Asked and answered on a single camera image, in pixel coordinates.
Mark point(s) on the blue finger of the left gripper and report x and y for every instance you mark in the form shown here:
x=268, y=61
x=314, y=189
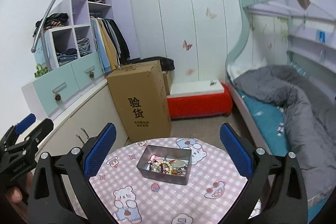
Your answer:
x=40, y=132
x=23, y=125

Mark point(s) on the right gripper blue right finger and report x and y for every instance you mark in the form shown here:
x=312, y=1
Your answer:
x=287, y=199

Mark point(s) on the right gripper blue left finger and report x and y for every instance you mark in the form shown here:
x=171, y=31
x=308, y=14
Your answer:
x=61, y=191

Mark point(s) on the jewelry pile in tin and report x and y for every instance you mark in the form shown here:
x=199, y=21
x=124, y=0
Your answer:
x=163, y=165

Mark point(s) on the person's left hand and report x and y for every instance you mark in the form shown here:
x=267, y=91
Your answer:
x=15, y=194

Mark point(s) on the teal drawer cabinet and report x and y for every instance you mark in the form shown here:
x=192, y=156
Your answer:
x=49, y=95

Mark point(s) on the pink checkered tablecloth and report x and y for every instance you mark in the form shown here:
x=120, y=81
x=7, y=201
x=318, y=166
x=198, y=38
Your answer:
x=213, y=186

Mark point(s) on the beige low cabinet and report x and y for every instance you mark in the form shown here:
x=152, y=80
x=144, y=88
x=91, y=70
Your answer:
x=84, y=118

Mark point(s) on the teal bed sheet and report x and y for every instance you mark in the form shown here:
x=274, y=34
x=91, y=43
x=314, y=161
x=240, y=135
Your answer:
x=269, y=120

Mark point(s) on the grey duvet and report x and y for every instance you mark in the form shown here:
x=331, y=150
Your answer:
x=309, y=119

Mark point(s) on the folded jeans in cubby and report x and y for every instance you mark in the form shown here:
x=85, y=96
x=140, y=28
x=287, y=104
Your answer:
x=71, y=54

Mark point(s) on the grey metal tin box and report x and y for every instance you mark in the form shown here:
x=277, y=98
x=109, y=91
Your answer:
x=170, y=153

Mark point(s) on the dark clothes pile on shelf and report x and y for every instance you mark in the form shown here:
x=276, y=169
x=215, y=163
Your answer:
x=55, y=20

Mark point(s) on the large cardboard box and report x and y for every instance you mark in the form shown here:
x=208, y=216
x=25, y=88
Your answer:
x=139, y=94

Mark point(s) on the hanging clothes row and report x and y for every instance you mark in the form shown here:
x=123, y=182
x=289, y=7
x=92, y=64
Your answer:
x=110, y=44

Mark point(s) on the red storage bench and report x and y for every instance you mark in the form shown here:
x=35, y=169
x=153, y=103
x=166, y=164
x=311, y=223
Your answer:
x=199, y=99

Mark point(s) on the purple staircase shelf unit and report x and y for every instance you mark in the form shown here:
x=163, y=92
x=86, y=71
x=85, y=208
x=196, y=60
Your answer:
x=79, y=12

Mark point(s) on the black bag behind box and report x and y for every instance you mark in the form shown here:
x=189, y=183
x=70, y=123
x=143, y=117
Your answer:
x=166, y=64

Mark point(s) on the blue can on shelf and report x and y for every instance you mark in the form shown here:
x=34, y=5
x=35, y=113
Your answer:
x=320, y=36

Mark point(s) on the white wardrobe with butterflies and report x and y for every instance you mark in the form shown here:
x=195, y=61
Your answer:
x=196, y=34

